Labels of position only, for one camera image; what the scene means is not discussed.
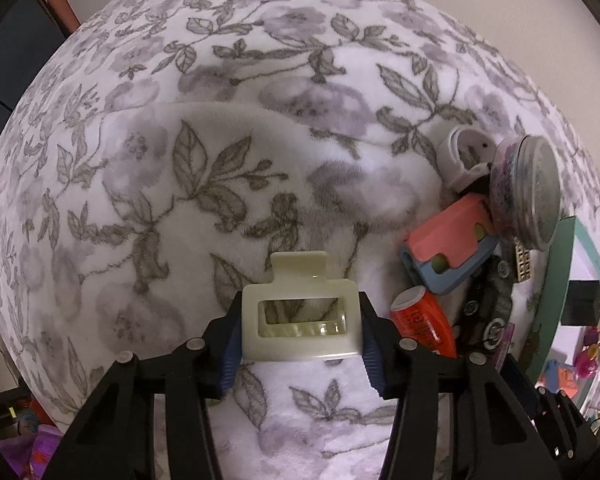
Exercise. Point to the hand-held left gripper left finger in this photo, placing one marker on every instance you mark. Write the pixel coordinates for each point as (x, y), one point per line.
(230, 360)

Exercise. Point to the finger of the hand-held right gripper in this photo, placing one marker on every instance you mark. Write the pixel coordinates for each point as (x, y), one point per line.
(555, 410)

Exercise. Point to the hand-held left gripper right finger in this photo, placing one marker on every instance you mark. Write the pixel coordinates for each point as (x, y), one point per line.
(375, 365)

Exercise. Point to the orange toy with blue star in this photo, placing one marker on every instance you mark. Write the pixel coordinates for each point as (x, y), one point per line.
(562, 382)

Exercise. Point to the pink and orange toy figure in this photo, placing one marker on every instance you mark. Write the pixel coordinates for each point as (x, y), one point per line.
(587, 360)

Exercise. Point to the orange tube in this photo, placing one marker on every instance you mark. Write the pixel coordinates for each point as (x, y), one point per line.
(425, 322)

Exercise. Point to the cream hair clip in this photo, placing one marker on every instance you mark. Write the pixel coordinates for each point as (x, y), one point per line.
(300, 350)

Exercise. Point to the purple tube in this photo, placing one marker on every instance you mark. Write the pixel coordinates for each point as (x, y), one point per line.
(507, 337)

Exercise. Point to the black box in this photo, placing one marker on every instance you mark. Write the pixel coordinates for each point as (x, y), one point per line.
(582, 302)

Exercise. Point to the black toy car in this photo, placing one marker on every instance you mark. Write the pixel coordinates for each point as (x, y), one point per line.
(485, 310)

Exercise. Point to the teal shallow box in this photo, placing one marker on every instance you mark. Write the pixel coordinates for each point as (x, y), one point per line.
(555, 285)

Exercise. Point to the pink and blue toy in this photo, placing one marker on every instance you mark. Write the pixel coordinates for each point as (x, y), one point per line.
(445, 235)

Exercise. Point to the gold patterned lighter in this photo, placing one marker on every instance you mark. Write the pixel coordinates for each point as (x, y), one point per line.
(522, 262)

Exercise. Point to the white smart watch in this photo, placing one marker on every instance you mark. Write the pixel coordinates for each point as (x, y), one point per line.
(452, 170)

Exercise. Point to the glass jar with metal lid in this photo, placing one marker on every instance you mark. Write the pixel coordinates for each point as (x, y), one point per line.
(530, 195)

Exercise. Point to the purple printed cloth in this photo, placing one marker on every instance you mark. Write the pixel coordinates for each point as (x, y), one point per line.
(35, 455)

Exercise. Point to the dark cabinet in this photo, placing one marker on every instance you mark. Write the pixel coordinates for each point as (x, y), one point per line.
(15, 55)

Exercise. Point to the red-brown wooden frame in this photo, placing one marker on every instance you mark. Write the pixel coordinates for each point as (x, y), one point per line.
(62, 5)

